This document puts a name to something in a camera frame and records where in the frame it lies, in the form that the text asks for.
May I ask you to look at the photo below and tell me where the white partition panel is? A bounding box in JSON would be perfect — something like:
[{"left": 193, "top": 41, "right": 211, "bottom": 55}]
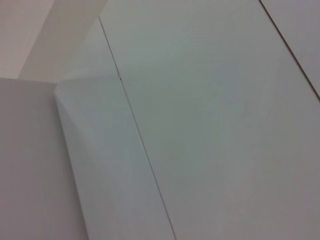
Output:
[
  {"left": 98, "top": 0, "right": 320, "bottom": 240},
  {"left": 53, "top": 16, "right": 176, "bottom": 240}
]

